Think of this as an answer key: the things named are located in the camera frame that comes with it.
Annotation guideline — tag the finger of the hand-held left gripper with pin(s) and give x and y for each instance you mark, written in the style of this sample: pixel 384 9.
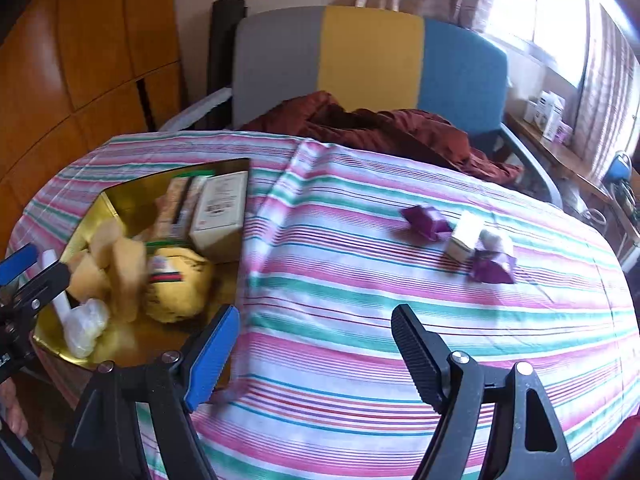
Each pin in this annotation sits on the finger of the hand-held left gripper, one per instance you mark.
pixel 42 282
pixel 17 262

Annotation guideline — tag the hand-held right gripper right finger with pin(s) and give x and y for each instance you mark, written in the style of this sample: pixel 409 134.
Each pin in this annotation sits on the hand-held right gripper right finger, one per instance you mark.
pixel 420 360

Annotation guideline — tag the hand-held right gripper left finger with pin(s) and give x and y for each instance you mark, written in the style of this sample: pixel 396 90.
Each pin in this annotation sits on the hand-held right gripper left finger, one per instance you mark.
pixel 210 360

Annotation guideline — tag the white plastic tube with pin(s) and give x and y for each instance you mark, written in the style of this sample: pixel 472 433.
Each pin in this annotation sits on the white plastic tube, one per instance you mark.
pixel 60 305

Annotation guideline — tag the yellow pouch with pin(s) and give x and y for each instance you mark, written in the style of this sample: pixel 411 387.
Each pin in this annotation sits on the yellow pouch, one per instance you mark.
pixel 175 290

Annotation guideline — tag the gold tray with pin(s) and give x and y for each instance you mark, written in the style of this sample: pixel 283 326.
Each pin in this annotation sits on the gold tray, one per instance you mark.
pixel 130 195

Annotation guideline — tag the person's left hand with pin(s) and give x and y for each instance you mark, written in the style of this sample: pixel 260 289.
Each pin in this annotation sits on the person's left hand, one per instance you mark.
pixel 12 410

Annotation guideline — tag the white plastic packet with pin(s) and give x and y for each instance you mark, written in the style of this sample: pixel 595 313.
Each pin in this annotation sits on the white plastic packet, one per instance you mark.
pixel 87 327

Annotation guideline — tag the striped tablecloth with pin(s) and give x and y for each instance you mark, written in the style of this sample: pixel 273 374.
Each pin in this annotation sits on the striped tablecloth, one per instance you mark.
pixel 325 310

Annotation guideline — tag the purple packet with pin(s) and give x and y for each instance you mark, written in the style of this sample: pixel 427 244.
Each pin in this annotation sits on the purple packet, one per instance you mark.
pixel 425 220
pixel 492 266

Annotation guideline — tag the small green cream box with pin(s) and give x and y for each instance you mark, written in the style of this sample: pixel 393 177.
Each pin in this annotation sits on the small green cream box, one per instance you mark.
pixel 462 240

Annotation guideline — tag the white crumpled wad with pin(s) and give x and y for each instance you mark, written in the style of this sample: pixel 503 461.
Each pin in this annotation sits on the white crumpled wad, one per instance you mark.
pixel 496 239

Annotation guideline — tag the pink red quilt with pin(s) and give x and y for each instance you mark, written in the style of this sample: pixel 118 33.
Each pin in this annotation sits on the pink red quilt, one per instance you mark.
pixel 605 460

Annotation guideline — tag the wooden wardrobe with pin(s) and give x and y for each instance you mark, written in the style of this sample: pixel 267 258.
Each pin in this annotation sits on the wooden wardrobe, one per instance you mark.
pixel 75 60

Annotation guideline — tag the dark red blanket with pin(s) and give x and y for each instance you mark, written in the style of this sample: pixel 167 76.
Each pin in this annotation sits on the dark red blanket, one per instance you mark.
pixel 400 130

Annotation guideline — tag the wooden side table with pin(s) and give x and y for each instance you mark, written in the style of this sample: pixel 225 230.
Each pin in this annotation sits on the wooden side table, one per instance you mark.
pixel 565 157

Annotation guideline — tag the purple white carton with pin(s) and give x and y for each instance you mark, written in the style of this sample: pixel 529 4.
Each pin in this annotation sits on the purple white carton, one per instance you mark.
pixel 559 131

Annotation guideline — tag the grey yellow blue chair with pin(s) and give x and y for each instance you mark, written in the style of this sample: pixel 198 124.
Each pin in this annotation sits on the grey yellow blue chair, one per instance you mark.
pixel 370 55

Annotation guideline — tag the window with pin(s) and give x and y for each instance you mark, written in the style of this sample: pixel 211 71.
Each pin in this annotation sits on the window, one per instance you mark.
pixel 540 5

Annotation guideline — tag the black upright post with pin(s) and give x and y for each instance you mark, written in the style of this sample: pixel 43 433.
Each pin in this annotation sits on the black upright post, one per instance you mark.
pixel 225 60

